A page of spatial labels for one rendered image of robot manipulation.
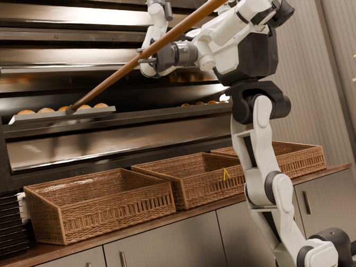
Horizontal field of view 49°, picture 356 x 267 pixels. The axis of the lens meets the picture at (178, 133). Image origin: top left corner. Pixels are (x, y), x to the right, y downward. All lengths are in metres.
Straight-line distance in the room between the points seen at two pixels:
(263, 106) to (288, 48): 4.39
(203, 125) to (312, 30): 3.27
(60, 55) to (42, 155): 0.58
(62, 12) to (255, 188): 1.50
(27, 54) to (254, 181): 1.38
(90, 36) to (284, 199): 1.48
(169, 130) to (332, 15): 3.62
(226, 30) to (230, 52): 0.28
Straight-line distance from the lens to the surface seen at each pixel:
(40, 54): 2.30
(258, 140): 1.62
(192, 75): 2.67
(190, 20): 1.15
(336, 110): 5.46
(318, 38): 5.60
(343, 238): 2.00
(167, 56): 1.40
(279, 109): 1.79
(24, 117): 2.09
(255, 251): 2.12
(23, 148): 2.15
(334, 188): 2.67
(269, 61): 1.76
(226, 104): 2.85
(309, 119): 5.84
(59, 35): 2.37
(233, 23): 1.39
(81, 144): 2.23
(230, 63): 1.68
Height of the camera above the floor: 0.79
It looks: 5 degrees up
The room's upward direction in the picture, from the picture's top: 12 degrees counter-clockwise
